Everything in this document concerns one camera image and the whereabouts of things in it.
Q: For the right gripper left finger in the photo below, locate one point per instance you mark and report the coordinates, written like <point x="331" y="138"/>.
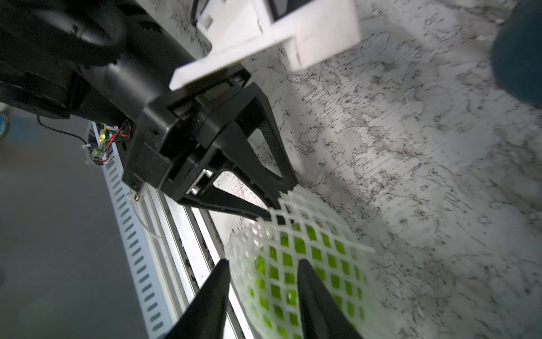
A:
<point x="205" y="317"/>

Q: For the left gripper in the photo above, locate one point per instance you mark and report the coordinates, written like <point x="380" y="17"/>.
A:
<point x="185" y="139"/>

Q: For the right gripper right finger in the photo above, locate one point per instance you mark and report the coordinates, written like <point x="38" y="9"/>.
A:
<point x="320" y="315"/>

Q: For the green custard apple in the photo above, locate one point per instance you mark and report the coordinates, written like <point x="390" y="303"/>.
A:
<point x="272" y="276"/>

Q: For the white foam net sleeve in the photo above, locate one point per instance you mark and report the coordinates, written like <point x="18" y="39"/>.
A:
<point x="302" y="206"/>

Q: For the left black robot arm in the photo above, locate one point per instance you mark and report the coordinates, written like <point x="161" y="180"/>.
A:
<point x="100" y="60"/>

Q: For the dark blue-grey tub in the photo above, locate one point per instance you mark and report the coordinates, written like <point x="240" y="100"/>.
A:
<point x="516" y="54"/>

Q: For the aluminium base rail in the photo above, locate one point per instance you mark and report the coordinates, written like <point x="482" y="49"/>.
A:
<point x="171" y="249"/>

